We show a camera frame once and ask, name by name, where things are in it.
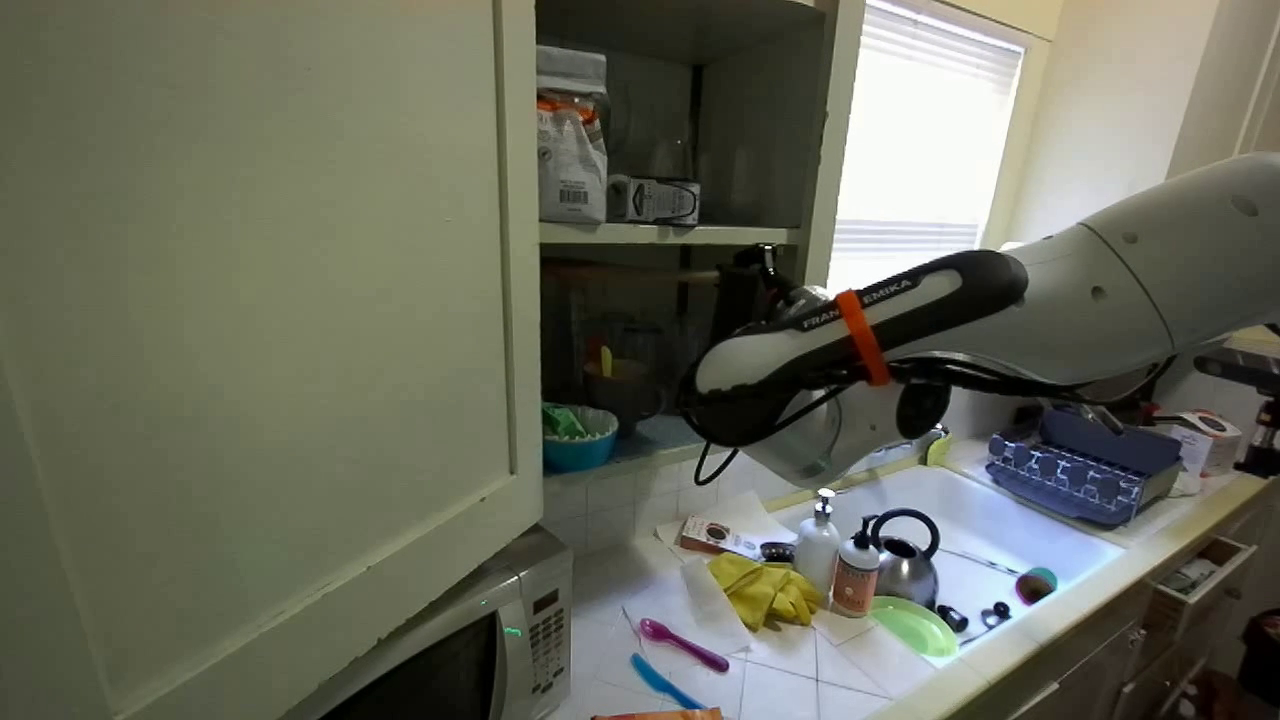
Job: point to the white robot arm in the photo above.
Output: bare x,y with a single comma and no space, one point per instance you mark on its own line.
832,376

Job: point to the open upper cabinet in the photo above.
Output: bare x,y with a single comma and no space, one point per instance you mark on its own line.
738,99

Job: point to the cream cabinet door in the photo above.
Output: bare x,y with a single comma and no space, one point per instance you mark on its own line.
265,339

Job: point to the dark mug with utensils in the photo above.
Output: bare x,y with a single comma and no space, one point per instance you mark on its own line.
622,385

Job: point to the blue bowl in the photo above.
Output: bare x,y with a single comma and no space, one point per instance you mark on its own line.
579,437

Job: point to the white flour bag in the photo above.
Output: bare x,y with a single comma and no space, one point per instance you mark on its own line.
569,133

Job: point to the white soap dispenser bottle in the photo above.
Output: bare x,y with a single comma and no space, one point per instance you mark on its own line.
818,541

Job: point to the orange soap bottle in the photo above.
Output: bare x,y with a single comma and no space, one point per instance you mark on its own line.
855,581

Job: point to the blue plastic utensil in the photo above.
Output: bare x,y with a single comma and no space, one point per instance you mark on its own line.
657,681

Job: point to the white microwave oven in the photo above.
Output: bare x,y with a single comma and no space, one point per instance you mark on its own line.
499,646

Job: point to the white window blind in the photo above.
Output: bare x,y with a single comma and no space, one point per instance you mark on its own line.
924,143

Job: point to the green plastic plate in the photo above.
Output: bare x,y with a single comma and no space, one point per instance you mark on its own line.
912,625

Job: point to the blue dish rack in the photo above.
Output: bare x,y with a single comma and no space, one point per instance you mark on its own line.
1084,471

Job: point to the white tissue box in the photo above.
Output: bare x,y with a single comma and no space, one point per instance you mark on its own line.
1206,437

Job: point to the cream lower drawers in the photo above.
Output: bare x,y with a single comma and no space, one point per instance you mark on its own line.
1170,623

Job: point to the steel kettle black handle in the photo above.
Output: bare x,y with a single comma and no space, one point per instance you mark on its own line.
904,568

